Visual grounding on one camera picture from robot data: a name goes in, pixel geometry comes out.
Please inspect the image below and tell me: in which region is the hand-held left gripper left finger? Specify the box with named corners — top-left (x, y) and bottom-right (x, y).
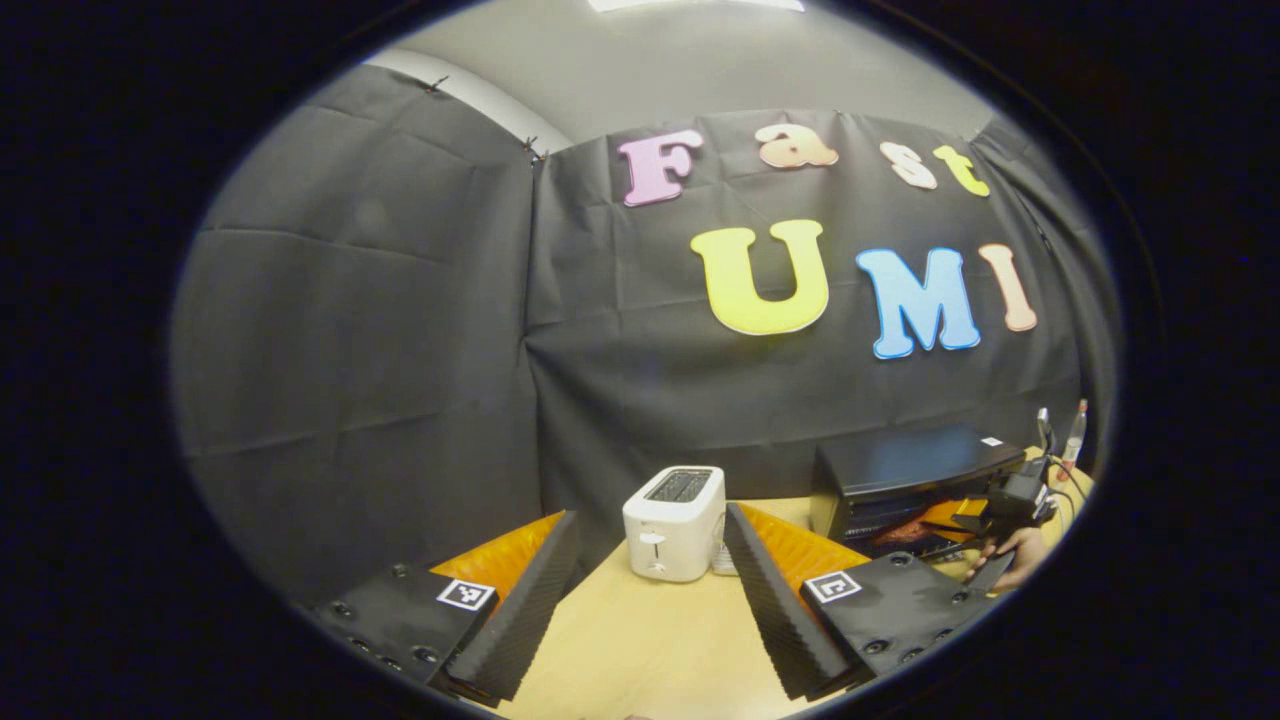
top-left (315, 510), bottom-right (581, 704)

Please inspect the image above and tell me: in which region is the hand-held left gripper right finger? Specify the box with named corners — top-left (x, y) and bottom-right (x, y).
top-left (722, 502), bottom-right (1001, 701)

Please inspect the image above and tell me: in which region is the red meat food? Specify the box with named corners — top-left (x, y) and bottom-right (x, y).
top-left (872, 515), bottom-right (956, 549)

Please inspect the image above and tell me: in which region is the black electric oven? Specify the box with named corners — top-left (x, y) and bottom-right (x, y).
top-left (810, 427), bottom-right (1031, 563)

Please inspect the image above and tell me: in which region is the clear plastic bottle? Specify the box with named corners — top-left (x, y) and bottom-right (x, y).
top-left (1060, 400), bottom-right (1089, 481)

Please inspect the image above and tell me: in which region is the white toaster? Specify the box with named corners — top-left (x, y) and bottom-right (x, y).
top-left (622, 465), bottom-right (727, 584)

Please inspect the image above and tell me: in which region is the black backdrop cloth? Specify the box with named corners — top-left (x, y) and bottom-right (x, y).
top-left (170, 65), bottom-right (1121, 601)

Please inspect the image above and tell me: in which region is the large ceiling light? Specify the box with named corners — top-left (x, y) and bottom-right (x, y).
top-left (588, 0), bottom-right (806, 13)

